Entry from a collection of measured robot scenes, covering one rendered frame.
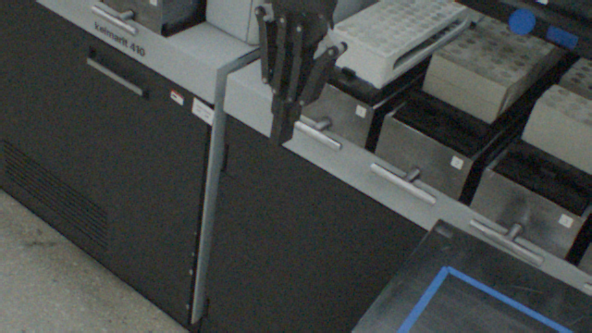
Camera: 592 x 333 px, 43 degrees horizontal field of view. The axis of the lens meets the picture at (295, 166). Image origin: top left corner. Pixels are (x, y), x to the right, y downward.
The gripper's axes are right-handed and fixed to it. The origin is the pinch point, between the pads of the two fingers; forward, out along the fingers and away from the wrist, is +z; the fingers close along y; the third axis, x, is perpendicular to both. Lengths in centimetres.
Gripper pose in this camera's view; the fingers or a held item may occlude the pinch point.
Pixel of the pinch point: (284, 118)
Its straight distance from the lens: 96.6
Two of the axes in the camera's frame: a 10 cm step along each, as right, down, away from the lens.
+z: -1.5, 7.8, 6.0
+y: -7.5, -4.9, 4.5
